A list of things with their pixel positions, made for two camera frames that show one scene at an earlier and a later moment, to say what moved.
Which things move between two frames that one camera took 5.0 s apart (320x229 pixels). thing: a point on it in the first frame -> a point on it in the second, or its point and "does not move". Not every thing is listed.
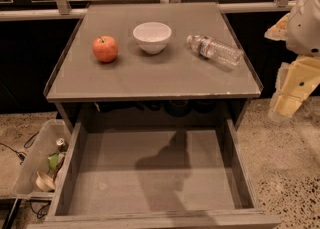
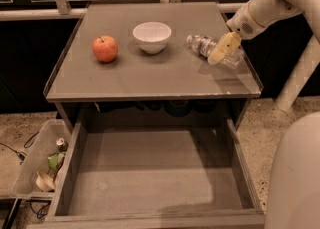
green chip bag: x=55 y=160 does not move
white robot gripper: x=305 y=28 -> x=242 y=23
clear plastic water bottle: x=215 y=51 does not move
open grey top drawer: x=179 y=174 does not move
